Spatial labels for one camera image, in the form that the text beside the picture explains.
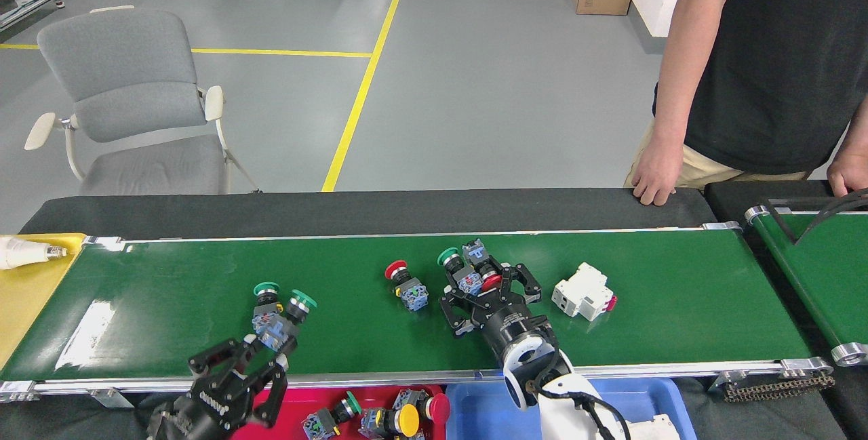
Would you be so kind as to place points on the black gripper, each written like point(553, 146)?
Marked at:
point(210, 406)
point(512, 325)

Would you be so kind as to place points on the green mushroom push button switch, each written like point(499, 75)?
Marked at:
point(319, 424)
point(266, 289)
point(303, 302)
point(447, 257)

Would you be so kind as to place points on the white circuit breaker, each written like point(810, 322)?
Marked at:
point(580, 291)
point(654, 428)

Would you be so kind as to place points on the yellow mushroom push button switch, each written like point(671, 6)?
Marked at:
point(407, 420)

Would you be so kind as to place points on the person's left forearm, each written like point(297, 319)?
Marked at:
point(860, 128)

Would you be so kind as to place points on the person's right forearm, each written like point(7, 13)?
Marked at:
point(678, 87)

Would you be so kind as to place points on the long green conveyor belt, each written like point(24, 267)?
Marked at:
point(678, 304)

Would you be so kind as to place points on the yellow tray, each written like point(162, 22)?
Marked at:
point(34, 304)

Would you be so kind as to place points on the green infeed conveyor belt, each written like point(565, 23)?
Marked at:
point(820, 270)

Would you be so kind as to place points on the person's right hand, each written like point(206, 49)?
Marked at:
point(658, 172)

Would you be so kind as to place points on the person's left hand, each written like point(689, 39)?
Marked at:
point(851, 172)

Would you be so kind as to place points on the red plastic bin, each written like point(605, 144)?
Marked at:
point(298, 399)

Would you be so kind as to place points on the blue plastic bin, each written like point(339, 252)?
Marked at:
point(475, 420)

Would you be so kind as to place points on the white light bulb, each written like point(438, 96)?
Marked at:
point(20, 252)

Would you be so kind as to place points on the black guide plate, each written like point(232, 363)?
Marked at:
point(783, 222)

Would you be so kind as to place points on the grey office chair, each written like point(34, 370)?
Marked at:
point(129, 60)

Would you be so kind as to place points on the person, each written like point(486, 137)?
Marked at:
point(780, 74)

